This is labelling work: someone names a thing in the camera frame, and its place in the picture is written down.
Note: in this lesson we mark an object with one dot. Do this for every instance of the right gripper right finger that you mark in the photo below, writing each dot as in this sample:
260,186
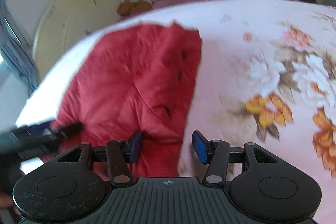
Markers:
215,154

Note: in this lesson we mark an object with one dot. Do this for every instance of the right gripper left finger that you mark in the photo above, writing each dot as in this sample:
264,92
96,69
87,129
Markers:
119,154

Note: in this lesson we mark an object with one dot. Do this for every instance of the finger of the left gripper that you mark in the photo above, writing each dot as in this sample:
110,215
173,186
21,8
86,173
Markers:
33,129
68,130

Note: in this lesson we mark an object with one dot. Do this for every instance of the red puffer jacket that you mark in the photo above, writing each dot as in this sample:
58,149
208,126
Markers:
138,78

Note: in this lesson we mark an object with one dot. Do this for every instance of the blue curtain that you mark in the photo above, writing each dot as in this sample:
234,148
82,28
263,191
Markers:
16,57

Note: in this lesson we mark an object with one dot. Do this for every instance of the white floral bed sheet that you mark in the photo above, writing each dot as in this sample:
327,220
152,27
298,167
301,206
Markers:
266,75

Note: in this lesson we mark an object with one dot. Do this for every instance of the cream rounded headboard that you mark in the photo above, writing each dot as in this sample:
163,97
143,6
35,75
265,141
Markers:
64,23

